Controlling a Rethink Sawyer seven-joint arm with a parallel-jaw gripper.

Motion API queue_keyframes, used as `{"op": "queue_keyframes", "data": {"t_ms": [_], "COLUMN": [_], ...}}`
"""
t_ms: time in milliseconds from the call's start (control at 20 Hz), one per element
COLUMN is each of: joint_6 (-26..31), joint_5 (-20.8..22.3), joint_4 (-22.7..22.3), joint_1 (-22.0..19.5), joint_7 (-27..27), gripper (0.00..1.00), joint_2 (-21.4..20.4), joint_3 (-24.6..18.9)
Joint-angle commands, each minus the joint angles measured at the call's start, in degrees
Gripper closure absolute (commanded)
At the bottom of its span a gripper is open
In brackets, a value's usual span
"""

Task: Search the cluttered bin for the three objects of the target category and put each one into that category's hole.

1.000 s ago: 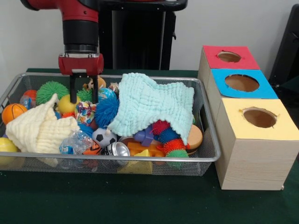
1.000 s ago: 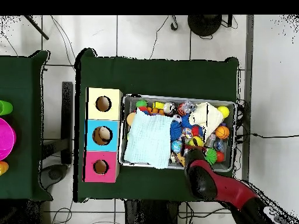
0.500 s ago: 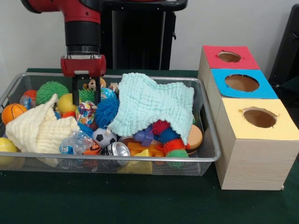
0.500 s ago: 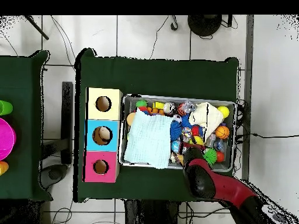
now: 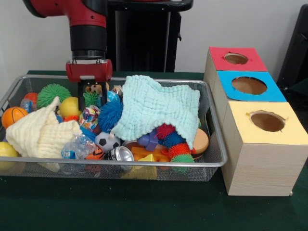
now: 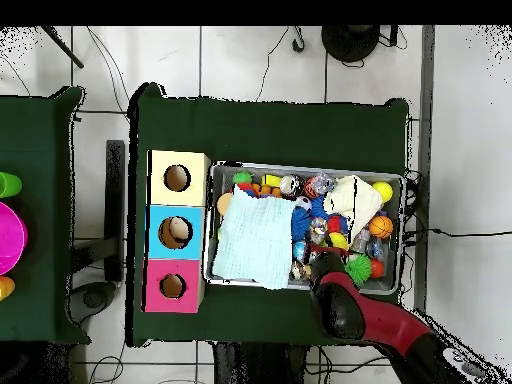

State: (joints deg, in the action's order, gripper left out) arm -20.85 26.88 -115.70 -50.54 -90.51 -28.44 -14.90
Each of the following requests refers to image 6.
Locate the cream knitted cloth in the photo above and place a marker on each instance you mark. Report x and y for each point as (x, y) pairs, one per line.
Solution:
(352, 200)

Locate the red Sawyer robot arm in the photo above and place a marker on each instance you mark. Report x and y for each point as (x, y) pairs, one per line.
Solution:
(384, 320)

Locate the wooden three-hole sorting box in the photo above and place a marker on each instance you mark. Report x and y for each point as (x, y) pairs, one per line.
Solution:
(188, 192)

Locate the globe print ball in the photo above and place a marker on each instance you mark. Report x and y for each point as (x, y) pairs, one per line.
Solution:
(300, 250)

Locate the large green spiky ball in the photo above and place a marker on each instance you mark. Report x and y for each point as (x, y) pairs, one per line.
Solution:
(358, 268)

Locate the small soccer ball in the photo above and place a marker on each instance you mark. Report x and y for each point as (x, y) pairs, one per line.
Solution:
(304, 202)

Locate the red-orange ball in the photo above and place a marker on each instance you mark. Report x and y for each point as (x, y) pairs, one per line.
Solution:
(377, 268)

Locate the orange basketball toy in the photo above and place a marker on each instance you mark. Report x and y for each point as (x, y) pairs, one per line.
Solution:
(380, 226)

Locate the mint knitted cloth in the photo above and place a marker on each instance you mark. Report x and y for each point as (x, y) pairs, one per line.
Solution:
(256, 240)

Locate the yellow plastic ball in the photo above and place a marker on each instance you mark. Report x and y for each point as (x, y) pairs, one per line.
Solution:
(382, 192)

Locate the dark green tablecloth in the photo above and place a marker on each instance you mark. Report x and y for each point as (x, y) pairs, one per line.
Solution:
(32, 240)
(280, 132)

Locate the black round stand base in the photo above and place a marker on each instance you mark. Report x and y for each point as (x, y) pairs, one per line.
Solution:
(350, 42)

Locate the black stand bar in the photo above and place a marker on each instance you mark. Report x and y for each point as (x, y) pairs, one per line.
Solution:
(114, 200)

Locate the grey round base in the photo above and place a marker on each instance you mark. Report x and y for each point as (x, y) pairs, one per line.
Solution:
(94, 300)

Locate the pink plastic bowl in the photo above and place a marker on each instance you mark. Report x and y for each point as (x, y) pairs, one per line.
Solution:
(10, 238)

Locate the orange plastic toy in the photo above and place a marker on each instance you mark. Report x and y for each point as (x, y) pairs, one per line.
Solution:
(4, 288)

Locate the green plastic cup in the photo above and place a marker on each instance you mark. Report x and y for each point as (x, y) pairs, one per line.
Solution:
(8, 184)

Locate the black rod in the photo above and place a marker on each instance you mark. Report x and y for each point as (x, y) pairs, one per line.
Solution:
(62, 46)

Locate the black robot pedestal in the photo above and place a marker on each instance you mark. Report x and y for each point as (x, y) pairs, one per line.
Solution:
(256, 368)

